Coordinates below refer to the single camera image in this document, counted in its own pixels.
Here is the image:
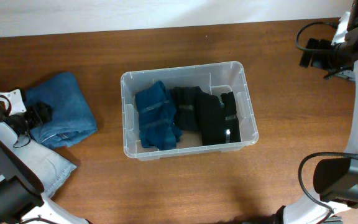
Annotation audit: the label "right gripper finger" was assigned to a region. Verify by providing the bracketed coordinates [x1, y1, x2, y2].
[310, 39, 330, 68]
[300, 38, 319, 68]

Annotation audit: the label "dark blue jeans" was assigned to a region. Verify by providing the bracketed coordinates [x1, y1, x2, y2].
[25, 72, 98, 149]

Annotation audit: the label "black garment large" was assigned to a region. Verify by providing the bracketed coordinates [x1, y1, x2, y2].
[196, 91, 241, 146]

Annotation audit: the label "teal garment with tape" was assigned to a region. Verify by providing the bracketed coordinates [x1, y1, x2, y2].
[135, 81, 183, 151]

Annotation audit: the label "black garment small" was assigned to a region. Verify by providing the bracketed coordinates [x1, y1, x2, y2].
[170, 86, 202, 132]

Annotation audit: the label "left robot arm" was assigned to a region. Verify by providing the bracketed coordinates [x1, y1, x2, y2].
[0, 91, 89, 223]

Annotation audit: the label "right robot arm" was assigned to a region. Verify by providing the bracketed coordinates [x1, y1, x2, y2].
[267, 1, 358, 223]

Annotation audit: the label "light blue folded jeans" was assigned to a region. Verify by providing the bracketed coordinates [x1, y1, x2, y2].
[0, 123, 76, 198]

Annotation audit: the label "clear plastic storage bin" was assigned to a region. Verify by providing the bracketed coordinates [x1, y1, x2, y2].
[121, 61, 259, 161]

